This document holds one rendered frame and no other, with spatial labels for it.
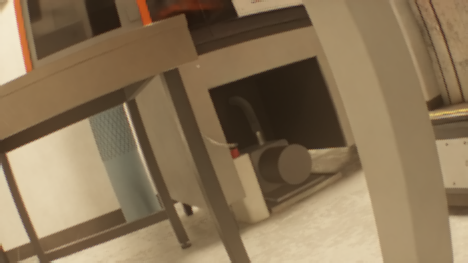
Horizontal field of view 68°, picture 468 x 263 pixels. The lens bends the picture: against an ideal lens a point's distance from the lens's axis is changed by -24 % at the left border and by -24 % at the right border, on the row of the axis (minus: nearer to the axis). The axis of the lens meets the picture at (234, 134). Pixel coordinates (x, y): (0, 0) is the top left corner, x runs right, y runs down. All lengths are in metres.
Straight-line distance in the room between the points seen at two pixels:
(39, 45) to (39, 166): 1.77
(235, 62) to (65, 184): 1.50
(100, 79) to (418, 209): 0.77
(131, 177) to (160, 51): 1.48
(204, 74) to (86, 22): 0.71
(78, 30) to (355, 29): 0.86
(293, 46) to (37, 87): 1.19
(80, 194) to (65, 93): 1.85
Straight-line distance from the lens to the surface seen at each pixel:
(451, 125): 1.02
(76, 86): 0.94
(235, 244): 1.09
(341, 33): 0.30
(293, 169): 1.89
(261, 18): 1.91
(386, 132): 0.30
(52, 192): 2.76
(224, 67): 1.67
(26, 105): 0.94
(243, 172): 1.72
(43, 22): 1.08
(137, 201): 2.40
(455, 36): 1.10
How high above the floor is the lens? 0.47
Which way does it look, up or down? 4 degrees down
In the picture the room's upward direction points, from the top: 20 degrees counter-clockwise
